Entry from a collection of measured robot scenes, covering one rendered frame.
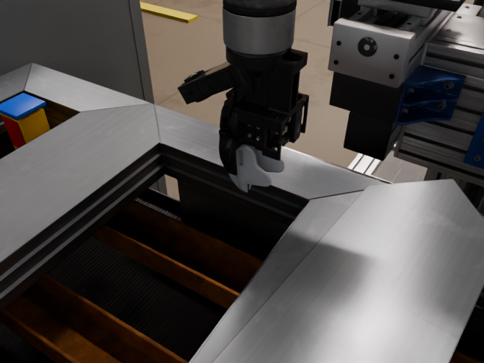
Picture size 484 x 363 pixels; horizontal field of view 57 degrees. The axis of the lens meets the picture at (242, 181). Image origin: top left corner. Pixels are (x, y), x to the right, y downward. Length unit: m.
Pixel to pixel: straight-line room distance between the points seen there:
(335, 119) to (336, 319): 2.03
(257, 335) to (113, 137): 0.42
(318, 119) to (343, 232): 1.90
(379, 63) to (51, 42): 0.72
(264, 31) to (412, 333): 0.34
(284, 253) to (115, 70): 0.87
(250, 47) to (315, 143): 1.82
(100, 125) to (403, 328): 0.56
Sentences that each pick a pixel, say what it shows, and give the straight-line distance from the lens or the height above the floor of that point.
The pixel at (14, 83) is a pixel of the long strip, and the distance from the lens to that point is 1.00.
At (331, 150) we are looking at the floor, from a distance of 2.23.
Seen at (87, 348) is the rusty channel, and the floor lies 0.68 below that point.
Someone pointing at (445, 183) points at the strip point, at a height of 0.87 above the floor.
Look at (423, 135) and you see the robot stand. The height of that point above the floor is 0.76.
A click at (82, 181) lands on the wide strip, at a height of 0.87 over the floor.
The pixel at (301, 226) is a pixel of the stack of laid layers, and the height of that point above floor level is 0.86.
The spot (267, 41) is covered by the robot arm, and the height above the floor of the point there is 1.10.
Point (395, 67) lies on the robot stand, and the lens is 0.82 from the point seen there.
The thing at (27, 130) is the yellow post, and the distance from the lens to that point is 0.85.
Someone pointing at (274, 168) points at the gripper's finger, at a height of 0.91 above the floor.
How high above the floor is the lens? 1.27
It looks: 40 degrees down
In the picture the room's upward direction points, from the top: straight up
